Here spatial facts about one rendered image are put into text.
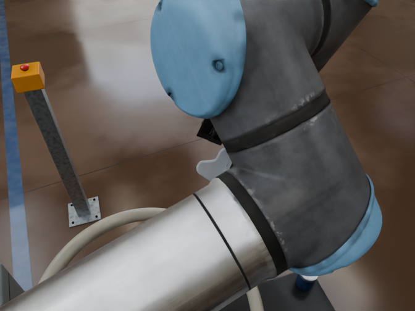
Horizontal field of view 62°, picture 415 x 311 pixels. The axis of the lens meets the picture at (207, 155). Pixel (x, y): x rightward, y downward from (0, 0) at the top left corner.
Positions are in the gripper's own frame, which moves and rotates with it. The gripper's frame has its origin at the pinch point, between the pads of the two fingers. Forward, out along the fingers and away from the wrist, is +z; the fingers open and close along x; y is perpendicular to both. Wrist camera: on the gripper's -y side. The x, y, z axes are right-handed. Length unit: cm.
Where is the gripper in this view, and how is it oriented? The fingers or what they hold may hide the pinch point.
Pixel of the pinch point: (226, 161)
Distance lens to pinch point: 59.4
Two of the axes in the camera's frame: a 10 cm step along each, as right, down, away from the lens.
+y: -9.3, -3.4, -1.3
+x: -2.2, 8.1, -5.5
